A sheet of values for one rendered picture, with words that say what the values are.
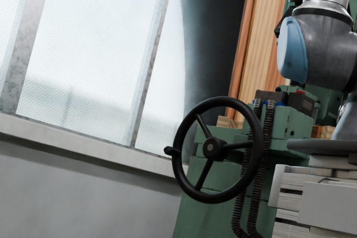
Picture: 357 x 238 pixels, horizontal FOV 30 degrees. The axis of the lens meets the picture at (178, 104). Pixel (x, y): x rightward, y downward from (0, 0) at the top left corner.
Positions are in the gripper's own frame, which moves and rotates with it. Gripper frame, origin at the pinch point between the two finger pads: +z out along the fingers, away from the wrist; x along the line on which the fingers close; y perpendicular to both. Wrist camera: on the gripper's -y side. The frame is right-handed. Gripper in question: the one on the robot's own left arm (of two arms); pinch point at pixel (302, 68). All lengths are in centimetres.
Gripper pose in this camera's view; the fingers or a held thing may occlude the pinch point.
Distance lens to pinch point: 188.7
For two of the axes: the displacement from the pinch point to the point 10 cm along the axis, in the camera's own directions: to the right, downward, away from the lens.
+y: 6.5, -2.7, 7.1
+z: 1.1, 9.6, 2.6
